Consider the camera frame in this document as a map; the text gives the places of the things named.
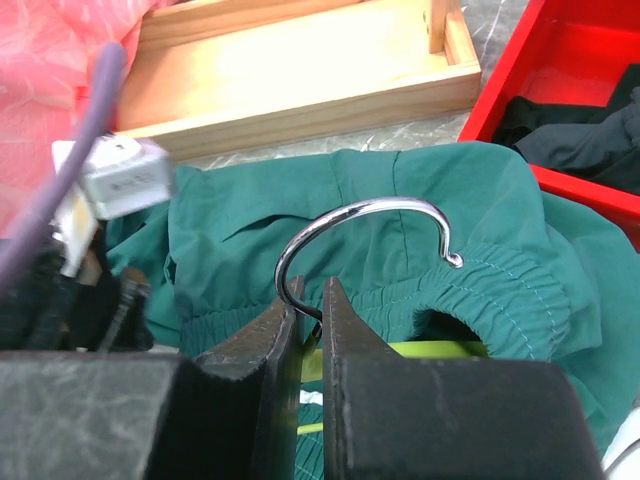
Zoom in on teal green shorts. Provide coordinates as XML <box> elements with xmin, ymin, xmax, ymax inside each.
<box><xmin>106</xmin><ymin>142</ymin><xmax>639</xmax><ymax>479</ymax></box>

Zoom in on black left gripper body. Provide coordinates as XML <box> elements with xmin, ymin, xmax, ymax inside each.
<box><xmin>1</xmin><ymin>237</ymin><xmax>153</xmax><ymax>352</ymax></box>

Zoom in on wooden clothes rack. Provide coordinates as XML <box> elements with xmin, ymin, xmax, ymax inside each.
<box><xmin>116</xmin><ymin>1</ymin><xmax>481</xmax><ymax>161</ymax></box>

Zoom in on green plastic hanger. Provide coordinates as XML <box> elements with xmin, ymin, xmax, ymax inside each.
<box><xmin>274</xmin><ymin>197</ymin><xmax>489</xmax><ymax>436</ymax></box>

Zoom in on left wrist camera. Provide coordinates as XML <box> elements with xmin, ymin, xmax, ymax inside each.
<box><xmin>53</xmin><ymin>134</ymin><xmax>175</xmax><ymax>278</ymax></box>

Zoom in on red plastic bin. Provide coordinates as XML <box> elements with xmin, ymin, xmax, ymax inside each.
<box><xmin>457</xmin><ymin>0</ymin><xmax>640</xmax><ymax>251</ymax></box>

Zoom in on pink patterned garment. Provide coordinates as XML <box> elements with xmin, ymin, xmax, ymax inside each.
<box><xmin>1</xmin><ymin>1</ymin><xmax>166</xmax><ymax>227</ymax></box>

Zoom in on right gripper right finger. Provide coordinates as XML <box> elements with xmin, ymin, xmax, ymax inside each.
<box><xmin>323</xmin><ymin>278</ymin><xmax>604</xmax><ymax>479</ymax></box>

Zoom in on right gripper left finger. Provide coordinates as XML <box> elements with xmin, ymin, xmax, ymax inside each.
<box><xmin>1</xmin><ymin>300</ymin><xmax>302</xmax><ymax>479</ymax></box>

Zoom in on black garment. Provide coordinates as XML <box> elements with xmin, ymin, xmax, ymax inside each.
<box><xmin>492</xmin><ymin>64</ymin><xmax>639</xmax><ymax>195</ymax></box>

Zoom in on white mesh tray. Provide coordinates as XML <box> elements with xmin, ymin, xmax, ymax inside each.
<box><xmin>602</xmin><ymin>399</ymin><xmax>640</xmax><ymax>480</ymax></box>

